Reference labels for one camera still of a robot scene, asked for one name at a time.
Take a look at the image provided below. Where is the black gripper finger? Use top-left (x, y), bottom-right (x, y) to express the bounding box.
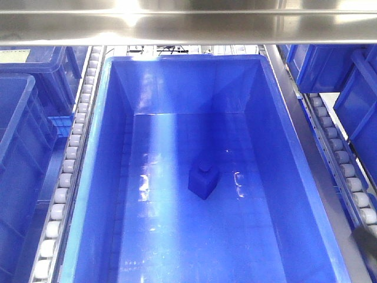
top-left (351, 225), bottom-right (376, 261)

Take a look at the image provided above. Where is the blue plastic block part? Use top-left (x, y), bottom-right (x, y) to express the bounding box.
top-left (188, 160), bottom-right (220, 200)

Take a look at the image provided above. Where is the steel shelf front beam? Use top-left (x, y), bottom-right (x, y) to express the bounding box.
top-left (1, 1), bottom-right (376, 45)

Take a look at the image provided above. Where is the right white roller track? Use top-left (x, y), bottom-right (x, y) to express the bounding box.
top-left (302, 93), bottom-right (376, 236)

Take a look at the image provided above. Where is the white roller track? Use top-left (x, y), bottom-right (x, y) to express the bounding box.
top-left (302, 93), bottom-right (376, 236)
top-left (28, 45), bottom-right (107, 282)

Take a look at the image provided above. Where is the blue bin right front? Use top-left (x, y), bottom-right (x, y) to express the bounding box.
top-left (334, 45), bottom-right (376, 183)

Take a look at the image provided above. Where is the blue bin right back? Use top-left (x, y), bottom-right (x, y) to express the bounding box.
top-left (278, 44), bottom-right (373, 93)

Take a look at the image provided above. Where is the large blue centre bin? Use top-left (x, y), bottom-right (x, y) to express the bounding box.
top-left (60, 55), bottom-right (350, 282)

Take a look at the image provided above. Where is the left white roller track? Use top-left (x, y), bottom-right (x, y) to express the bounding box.
top-left (28, 45), bottom-right (107, 282)

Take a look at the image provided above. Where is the blue bin left front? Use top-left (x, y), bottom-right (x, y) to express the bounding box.
top-left (1, 74), bottom-right (57, 282)

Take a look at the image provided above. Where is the blue bin left back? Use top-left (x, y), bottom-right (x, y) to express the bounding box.
top-left (1, 46), bottom-right (88, 116)

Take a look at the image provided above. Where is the steel divider rail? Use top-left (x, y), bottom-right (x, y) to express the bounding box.
top-left (260, 45), bottom-right (372, 282)

